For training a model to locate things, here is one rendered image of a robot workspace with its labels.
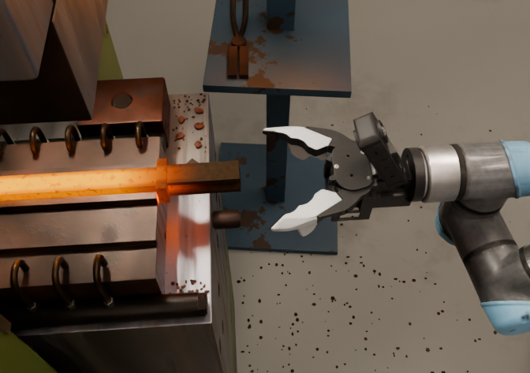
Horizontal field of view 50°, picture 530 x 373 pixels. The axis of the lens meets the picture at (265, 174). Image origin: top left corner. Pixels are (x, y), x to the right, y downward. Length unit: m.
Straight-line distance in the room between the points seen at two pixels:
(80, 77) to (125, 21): 2.07
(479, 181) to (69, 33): 0.53
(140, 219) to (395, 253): 1.21
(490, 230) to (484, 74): 1.57
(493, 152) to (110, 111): 0.52
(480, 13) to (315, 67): 1.51
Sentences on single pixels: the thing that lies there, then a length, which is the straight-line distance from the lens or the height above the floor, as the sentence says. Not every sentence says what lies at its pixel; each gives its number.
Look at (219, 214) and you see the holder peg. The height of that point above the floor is 0.88.
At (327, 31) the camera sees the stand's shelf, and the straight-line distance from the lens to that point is 1.27.
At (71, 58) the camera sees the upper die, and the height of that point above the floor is 1.33.
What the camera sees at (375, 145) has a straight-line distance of 0.65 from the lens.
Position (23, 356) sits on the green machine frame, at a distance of 0.69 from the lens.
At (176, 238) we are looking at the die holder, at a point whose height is 0.92.
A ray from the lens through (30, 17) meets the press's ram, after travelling 0.34.
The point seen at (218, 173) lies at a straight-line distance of 0.70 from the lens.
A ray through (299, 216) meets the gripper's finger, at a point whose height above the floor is 1.00.
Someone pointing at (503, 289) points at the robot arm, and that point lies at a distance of 0.80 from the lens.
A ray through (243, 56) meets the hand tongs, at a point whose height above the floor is 0.76.
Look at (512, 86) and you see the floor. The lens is 2.36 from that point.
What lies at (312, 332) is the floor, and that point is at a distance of 1.68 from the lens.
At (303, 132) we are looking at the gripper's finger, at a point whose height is 1.00.
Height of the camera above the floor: 1.60
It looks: 56 degrees down
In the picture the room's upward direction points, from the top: straight up
